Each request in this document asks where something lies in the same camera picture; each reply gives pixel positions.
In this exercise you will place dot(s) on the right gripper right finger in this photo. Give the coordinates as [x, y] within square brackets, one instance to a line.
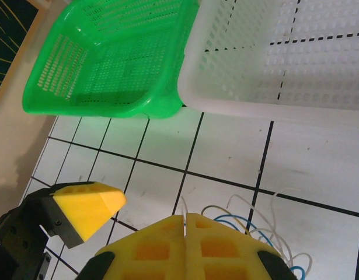
[223, 256]

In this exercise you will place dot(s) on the green plastic basket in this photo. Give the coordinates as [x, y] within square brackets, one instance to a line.
[109, 58]

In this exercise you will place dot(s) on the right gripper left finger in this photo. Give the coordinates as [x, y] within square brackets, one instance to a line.
[150, 256]

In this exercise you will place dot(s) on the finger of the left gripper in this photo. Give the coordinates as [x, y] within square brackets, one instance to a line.
[85, 210]

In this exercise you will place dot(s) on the pile of rubber bands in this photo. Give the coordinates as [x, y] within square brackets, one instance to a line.
[272, 210]
[220, 207]

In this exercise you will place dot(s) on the white plastic basket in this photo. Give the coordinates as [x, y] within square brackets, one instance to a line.
[284, 73]

